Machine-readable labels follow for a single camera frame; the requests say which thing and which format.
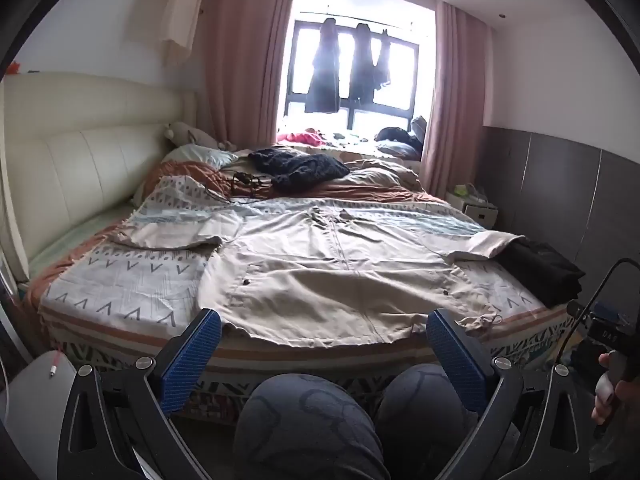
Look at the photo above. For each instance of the long dark hanging garment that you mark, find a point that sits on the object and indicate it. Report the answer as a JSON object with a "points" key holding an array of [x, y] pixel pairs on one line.
{"points": [[322, 75]]}

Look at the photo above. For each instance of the person's right hand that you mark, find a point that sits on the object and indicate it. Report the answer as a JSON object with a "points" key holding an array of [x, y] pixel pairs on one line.
{"points": [[627, 397]]}

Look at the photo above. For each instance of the clothes rail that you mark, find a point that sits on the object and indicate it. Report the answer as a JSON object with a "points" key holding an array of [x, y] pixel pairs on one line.
{"points": [[345, 16]]}

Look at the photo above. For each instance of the light green pillow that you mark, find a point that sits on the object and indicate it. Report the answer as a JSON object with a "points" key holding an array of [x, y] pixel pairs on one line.
{"points": [[200, 154]]}

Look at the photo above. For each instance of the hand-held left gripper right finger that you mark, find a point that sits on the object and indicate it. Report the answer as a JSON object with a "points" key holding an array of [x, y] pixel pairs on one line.
{"points": [[457, 365]]}

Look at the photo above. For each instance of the patterned white blanket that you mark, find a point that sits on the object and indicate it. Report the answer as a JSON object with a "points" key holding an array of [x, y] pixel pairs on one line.
{"points": [[130, 270]]}

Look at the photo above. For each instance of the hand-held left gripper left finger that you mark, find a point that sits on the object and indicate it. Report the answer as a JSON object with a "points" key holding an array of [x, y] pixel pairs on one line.
{"points": [[192, 355]]}

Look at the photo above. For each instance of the upright grey pillow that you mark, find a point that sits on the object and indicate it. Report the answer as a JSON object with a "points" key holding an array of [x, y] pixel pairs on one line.
{"points": [[418, 130]]}

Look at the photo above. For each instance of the black framed window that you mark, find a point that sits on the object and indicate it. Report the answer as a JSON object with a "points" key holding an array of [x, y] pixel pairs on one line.
{"points": [[400, 85]]}

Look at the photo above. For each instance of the cream leather headboard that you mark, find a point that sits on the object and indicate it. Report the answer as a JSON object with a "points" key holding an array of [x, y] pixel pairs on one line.
{"points": [[75, 170]]}

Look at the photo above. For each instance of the person's knees in grey trousers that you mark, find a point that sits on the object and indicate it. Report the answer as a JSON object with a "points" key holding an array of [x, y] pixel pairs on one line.
{"points": [[305, 430]]}

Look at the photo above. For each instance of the white nightstand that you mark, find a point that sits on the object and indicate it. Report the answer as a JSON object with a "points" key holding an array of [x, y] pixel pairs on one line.
{"points": [[475, 210]]}

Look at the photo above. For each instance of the small orange object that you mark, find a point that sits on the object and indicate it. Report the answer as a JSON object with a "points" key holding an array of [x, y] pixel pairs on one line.
{"points": [[16, 66]]}

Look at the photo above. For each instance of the green and white item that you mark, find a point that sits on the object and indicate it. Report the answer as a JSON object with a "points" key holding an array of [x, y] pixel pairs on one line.
{"points": [[467, 191]]}

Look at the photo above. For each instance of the light green bed sheet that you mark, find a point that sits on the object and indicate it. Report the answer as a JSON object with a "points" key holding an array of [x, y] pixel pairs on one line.
{"points": [[75, 240]]}

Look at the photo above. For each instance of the cream air conditioner cover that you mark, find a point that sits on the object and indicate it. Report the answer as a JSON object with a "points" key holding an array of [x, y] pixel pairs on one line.
{"points": [[182, 15]]}

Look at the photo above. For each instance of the blue grey pillow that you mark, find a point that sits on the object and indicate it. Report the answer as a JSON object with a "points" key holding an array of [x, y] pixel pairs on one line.
{"points": [[397, 149]]}

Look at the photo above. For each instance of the brown duvet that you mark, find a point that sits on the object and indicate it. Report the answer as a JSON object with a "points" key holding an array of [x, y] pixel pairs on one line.
{"points": [[190, 170]]}

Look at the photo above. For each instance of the black knitted sweater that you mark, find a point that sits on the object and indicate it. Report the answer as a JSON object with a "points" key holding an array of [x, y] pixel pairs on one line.
{"points": [[300, 167]]}

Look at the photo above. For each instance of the folded black clothes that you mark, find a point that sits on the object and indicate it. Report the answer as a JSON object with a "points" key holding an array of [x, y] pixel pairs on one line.
{"points": [[542, 265]]}

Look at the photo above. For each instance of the pink curtain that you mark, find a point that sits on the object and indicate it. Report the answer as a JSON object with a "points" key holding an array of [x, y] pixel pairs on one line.
{"points": [[245, 60], [455, 100]]}

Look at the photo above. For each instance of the grey plush toy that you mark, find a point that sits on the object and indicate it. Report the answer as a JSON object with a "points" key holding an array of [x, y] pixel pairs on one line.
{"points": [[192, 135]]}

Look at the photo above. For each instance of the red cloth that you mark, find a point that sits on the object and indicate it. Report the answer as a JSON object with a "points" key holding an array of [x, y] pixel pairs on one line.
{"points": [[300, 137]]}

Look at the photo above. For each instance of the crumpled beige duvet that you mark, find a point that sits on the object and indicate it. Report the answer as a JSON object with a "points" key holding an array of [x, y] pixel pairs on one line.
{"points": [[380, 175]]}

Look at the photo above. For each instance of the small dark hanging garment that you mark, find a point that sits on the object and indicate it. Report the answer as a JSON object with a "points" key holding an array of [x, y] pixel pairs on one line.
{"points": [[382, 67]]}

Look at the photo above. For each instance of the beige jacket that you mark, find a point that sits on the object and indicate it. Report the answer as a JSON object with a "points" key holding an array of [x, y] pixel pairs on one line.
{"points": [[325, 270]]}

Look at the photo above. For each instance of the black fluffy garment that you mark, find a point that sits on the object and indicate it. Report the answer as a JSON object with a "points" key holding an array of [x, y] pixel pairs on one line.
{"points": [[392, 134]]}

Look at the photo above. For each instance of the person's right leg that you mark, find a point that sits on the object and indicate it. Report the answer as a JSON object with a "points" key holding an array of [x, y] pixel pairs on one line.
{"points": [[420, 405]]}

